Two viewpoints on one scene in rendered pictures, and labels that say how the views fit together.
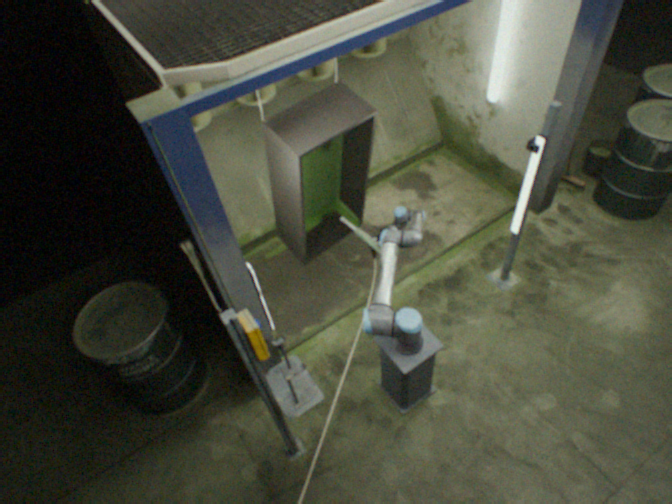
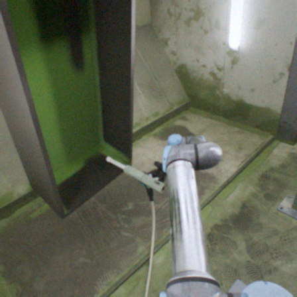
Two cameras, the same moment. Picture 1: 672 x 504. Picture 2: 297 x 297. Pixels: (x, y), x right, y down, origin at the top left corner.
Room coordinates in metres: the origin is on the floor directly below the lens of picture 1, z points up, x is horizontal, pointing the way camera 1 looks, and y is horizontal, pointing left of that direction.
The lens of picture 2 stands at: (1.20, -0.06, 1.58)
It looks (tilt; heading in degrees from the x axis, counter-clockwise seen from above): 32 degrees down; 351
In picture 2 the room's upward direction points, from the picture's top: 9 degrees counter-clockwise
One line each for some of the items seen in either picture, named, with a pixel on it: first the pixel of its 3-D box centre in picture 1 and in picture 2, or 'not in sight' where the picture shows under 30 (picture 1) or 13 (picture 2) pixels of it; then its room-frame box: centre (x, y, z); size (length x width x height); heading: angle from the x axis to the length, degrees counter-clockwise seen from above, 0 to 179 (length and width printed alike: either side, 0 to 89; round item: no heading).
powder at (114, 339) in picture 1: (120, 319); not in sight; (1.72, 1.39, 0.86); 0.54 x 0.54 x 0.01
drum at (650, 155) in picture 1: (644, 163); not in sight; (2.89, -2.74, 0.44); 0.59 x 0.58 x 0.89; 132
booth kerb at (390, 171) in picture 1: (339, 198); (107, 152); (3.37, -0.11, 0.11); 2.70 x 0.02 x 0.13; 118
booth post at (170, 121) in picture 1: (233, 284); not in sight; (1.64, 0.60, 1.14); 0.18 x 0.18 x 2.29; 28
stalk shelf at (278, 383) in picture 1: (292, 386); not in sight; (1.15, 0.35, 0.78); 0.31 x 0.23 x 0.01; 28
